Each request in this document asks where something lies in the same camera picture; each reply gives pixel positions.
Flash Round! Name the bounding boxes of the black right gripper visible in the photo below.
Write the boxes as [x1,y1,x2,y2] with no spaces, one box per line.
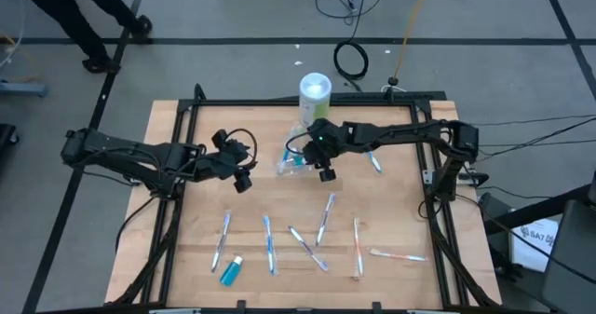
[301,118,348,184]

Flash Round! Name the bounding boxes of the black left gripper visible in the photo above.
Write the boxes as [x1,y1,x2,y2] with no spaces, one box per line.
[204,139,256,195]

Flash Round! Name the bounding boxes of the purple toothbrush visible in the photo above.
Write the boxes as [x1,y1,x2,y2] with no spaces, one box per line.
[315,192,337,248]
[210,210,233,274]
[286,225,331,273]

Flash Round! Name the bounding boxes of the blue toothbrush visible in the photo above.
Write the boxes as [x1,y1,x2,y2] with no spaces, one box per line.
[261,213,279,277]
[365,150,385,174]

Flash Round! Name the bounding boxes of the orange toothbrush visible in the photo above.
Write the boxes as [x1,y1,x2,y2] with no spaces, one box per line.
[369,247,428,263]
[351,216,365,280]

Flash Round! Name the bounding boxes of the clear acrylic toothbrush holder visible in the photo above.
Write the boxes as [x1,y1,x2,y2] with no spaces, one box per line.
[276,121,322,179]

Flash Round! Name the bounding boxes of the white wipes canister green label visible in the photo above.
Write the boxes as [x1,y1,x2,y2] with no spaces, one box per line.
[298,72,333,129]

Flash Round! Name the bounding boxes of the black metal bar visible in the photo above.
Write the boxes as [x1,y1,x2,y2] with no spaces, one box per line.
[481,183,596,236]

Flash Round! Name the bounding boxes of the white box printed SA7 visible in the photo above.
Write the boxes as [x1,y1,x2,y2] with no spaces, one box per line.
[509,218,560,273]

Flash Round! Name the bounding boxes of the person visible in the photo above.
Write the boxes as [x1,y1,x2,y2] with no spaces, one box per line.
[8,0,154,75]

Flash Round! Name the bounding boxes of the grey stand foot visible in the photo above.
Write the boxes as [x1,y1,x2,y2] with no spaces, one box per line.
[0,81,49,99]

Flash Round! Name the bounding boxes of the black equipment case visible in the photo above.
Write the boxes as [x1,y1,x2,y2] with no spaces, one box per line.
[542,169,596,314]

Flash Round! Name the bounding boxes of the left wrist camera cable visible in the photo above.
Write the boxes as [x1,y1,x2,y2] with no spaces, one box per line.
[226,127,259,166]

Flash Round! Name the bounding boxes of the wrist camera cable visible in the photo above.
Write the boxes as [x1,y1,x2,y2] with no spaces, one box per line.
[226,127,259,166]
[284,131,306,156]

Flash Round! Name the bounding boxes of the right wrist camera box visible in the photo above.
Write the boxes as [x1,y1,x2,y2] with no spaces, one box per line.
[310,126,332,148]

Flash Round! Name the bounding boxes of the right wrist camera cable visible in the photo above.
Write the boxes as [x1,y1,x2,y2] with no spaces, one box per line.
[284,131,306,156]

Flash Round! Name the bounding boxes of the black aluminium rig frame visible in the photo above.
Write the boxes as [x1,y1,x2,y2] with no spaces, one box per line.
[111,83,502,314]

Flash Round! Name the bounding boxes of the coiled black floor cable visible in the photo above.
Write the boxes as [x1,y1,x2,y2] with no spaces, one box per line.
[332,0,371,94]

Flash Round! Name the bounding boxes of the yellow cable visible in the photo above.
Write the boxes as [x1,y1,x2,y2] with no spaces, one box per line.
[393,0,432,80]

